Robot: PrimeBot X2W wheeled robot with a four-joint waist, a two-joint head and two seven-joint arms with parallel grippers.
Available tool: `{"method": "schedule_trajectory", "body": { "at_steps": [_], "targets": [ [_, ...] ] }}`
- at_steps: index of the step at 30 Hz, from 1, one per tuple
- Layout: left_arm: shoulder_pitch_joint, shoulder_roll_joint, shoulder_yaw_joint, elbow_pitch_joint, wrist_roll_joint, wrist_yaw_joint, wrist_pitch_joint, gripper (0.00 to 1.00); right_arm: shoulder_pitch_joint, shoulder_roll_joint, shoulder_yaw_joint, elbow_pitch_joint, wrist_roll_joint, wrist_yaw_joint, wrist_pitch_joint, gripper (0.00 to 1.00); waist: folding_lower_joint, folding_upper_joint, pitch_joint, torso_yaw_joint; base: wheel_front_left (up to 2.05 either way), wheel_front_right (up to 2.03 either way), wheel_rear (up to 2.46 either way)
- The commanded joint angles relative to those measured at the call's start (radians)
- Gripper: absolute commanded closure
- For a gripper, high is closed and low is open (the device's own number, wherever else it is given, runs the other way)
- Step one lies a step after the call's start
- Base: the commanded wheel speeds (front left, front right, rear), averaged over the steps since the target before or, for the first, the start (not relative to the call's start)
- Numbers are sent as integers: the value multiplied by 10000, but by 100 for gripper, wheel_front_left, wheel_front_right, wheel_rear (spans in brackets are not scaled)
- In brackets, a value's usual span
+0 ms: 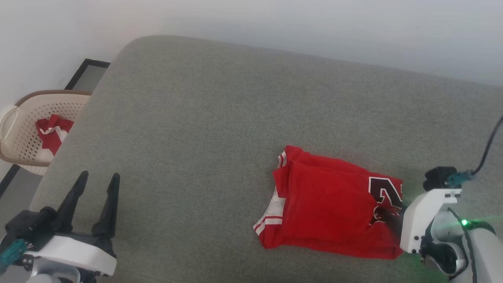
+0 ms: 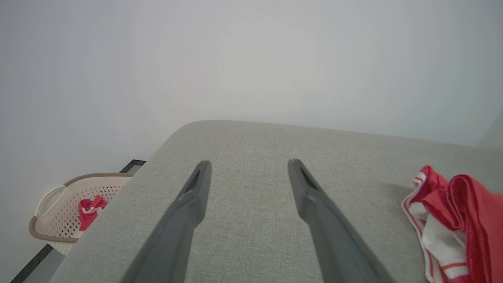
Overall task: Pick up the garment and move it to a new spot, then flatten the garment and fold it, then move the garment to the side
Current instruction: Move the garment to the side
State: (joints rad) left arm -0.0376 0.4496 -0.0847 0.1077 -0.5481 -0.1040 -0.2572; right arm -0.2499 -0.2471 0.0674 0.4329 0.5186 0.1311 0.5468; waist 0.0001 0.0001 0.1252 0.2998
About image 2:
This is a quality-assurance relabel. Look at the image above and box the beige perforated laundry basket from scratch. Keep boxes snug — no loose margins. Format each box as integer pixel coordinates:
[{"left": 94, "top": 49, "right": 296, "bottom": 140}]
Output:
[{"left": 29, "top": 173, "right": 134, "bottom": 255}]

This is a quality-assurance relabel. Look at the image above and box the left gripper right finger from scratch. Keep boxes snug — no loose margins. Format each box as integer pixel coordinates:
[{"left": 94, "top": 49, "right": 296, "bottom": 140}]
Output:
[{"left": 288, "top": 159, "right": 393, "bottom": 283}]

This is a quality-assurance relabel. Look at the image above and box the red and white basketball jersey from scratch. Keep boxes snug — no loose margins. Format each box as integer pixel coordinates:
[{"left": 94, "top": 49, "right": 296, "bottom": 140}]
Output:
[{"left": 402, "top": 165, "right": 503, "bottom": 283}]

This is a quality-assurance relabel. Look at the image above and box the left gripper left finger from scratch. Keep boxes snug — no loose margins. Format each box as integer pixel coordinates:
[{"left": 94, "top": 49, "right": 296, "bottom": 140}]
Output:
[{"left": 120, "top": 160, "right": 212, "bottom": 283}]

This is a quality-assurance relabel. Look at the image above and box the grey fabric sofa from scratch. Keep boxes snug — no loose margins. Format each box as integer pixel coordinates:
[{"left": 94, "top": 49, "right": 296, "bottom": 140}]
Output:
[{"left": 49, "top": 120, "right": 503, "bottom": 283}]

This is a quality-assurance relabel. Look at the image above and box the small red cloth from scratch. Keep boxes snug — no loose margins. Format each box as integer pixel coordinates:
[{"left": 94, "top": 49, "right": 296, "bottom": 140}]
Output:
[{"left": 78, "top": 195, "right": 108, "bottom": 232}]

